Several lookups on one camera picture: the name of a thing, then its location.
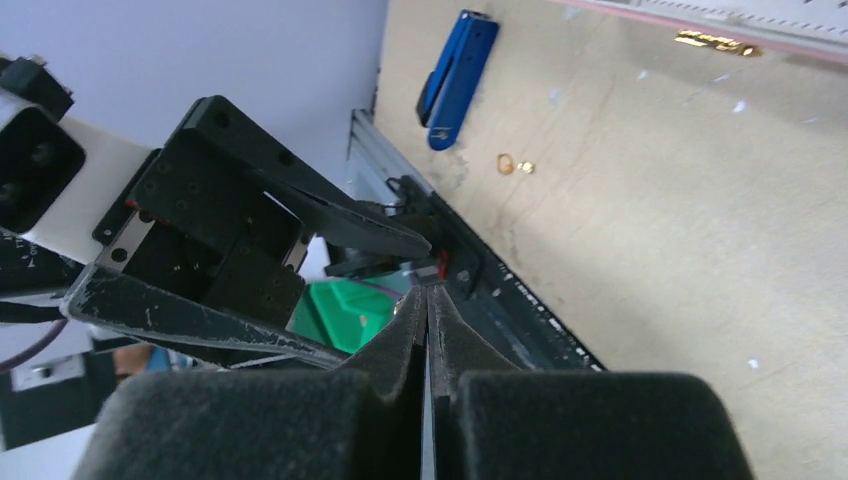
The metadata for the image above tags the aluminium frame rail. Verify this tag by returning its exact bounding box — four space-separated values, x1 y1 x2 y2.
345 109 433 205

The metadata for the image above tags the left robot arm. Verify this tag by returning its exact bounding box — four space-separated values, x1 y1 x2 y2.
1 92 437 369

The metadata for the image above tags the blue stapler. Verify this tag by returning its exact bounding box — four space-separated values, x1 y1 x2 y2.
415 9 499 151

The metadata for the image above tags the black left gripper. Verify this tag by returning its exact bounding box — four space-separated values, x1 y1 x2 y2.
60 95 431 370

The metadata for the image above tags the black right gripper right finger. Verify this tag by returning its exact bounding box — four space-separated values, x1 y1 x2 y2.
427 286 754 479

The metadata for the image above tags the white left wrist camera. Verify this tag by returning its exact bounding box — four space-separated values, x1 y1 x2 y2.
1 57 153 264

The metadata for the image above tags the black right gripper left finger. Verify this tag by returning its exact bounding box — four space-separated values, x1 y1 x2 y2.
74 287 427 479

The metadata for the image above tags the green bin outside cell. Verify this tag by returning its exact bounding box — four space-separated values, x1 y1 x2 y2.
287 280 403 354

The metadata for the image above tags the pink jewelry box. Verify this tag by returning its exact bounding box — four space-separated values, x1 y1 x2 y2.
566 0 847 64

